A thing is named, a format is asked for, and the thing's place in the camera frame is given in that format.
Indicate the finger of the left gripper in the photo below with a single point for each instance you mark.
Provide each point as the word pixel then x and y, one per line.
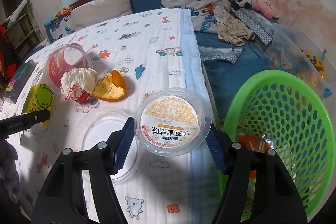
pixel 22 122

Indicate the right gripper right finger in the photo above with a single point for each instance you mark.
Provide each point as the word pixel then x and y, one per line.
pixel 276 198

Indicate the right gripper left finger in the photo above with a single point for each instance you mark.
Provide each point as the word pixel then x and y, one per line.
pixel 74 176

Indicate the plastic bottle yellow label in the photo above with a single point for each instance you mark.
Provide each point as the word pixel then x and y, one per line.
pixel 40 97

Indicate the white red paper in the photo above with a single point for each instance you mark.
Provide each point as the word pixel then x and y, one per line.
pixel 78 84

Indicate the clear plastic dome lid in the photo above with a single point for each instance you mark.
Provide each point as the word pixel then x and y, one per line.
pixel 110 142

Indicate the red lined paper bowl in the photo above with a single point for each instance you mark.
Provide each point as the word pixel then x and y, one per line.
pixel 63 59

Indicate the orange peel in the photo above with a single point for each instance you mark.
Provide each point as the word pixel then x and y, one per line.
pixel 110 88

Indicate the small pudding cup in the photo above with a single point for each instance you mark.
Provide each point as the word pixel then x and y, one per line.
pixel 172 122

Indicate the orange snack bag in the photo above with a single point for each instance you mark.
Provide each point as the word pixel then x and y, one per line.
pixel 256 143

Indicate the left gloved hand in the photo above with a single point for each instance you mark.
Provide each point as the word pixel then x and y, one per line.
pixel 9 174

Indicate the colourful marker case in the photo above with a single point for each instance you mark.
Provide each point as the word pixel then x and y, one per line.
pixel 18 81

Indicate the green plastic basket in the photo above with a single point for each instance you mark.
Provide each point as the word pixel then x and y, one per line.
pixel 278 103

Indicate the wooden shelf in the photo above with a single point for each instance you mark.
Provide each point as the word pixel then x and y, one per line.
pixel 22 30

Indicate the cartoon print table cloth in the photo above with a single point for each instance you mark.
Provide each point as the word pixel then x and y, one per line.
pixel 146 66

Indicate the butterfly pillow left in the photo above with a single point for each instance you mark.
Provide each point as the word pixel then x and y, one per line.
pixel 60 29

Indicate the orange toy on sofa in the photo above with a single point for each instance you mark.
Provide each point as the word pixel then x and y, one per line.
pixel 64 12

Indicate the clear toy storage box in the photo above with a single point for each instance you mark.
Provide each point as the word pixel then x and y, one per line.
pixel 291 50

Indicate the beige cushion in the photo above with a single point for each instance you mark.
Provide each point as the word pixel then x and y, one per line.
pixel 98 11

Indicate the blue white patterned cloth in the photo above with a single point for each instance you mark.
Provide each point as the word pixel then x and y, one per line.
pixel 261 26

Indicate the beige patterned clothing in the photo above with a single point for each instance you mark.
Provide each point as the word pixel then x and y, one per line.
pixel 230 29

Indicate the pink plush toy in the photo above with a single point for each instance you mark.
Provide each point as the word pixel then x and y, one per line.
pixel 266 8

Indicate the butterfly print pillow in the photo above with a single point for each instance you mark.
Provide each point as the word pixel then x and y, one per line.
pixel 202 12

